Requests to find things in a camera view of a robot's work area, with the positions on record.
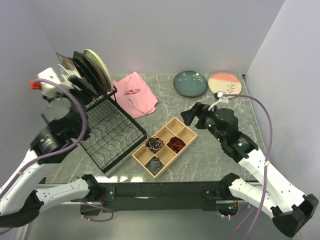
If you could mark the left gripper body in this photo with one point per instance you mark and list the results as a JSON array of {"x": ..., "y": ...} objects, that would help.
[{"x": 80, "y": 95}]

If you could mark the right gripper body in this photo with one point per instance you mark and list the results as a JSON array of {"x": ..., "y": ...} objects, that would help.
[{"x": 207, "y": 121}]

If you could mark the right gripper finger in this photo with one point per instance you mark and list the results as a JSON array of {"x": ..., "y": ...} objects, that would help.
[
  {"x": 188, "y": 116},
  {"x": 199, "y": 108}
]

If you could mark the teal glazed plate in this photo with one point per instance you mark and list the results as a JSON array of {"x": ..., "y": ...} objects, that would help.
[{"x": 190, "y": 84}]

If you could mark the pink and cream plate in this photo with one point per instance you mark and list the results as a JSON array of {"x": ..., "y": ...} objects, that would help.
[{"x": 224, "y": 82}]

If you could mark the white deep plate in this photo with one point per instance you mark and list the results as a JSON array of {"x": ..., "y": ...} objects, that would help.
[{"x": 62, "y": 73}]

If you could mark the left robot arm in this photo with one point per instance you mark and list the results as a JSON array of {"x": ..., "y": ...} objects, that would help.
[{"x": 67, "y": 125}]

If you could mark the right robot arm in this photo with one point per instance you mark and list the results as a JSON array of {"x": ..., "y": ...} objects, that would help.
[{"x": 288, "y": 207}]

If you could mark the black ribbed plate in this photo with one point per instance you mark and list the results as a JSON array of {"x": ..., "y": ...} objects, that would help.
[{"x": 83, "y": 68}]

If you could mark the brown rimmed dark plate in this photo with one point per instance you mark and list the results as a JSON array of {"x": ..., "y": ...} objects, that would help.
[{"x": 96, "y": 77}]

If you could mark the square patterned glass plate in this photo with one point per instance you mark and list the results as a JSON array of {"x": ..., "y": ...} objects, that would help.
[{"x": 66, "y": 62}]

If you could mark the pale green plate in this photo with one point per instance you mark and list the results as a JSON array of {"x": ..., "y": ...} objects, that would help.
[{"x": 99, "y": 63}]

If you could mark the orange and black rolled tie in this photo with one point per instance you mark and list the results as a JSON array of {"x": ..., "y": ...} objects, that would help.
[{"x": 176, "y": 144}]

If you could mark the floral rolled tie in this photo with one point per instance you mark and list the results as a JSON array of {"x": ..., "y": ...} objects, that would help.
[{"x": 154, "y": 144}]

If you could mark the pink folded cloth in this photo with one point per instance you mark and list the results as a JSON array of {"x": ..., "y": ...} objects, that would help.
[{"x": 135, "y": 96}]

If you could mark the wooden compartment tray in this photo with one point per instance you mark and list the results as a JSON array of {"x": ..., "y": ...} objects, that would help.
[{"x": 174, "y": 128}]

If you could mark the grey rolled cloth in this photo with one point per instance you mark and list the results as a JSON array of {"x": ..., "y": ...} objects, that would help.
[{"x": 154, "y": 165}]

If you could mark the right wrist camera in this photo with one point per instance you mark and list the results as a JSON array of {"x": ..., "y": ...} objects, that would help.
[{"x": 221, "y": 101}]

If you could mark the black wire dish rack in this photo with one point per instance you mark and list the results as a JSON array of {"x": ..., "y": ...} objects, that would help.
[{"x": 113, "y": 132}]

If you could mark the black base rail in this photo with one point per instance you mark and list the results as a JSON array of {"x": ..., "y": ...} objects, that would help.
[{"x": 152, "y": 196}]

